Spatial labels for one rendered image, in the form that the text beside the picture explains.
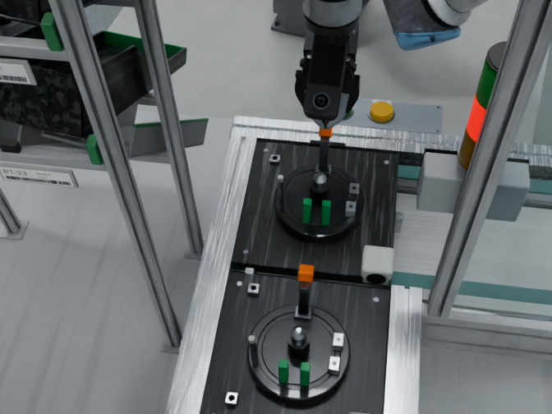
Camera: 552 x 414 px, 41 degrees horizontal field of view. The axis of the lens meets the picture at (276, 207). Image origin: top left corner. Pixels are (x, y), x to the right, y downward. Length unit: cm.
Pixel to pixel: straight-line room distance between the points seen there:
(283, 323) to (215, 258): 17
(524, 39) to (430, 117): 65
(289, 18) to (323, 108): 64
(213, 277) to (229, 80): 52
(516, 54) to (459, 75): 85
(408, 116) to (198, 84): 44
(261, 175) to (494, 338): 44
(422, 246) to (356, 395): 30
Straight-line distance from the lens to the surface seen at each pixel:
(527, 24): 66
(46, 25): 67
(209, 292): 110
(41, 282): 128
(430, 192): 88
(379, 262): 108
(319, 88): 95
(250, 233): 113
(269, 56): 154
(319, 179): 109
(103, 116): 73
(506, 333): 113
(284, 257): 110
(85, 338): 121
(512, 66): 69
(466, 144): 83
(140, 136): 97
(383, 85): 149
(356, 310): 106
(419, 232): 121
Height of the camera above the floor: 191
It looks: 55 degrees down
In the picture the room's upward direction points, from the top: 2 degrees counter-clockwise
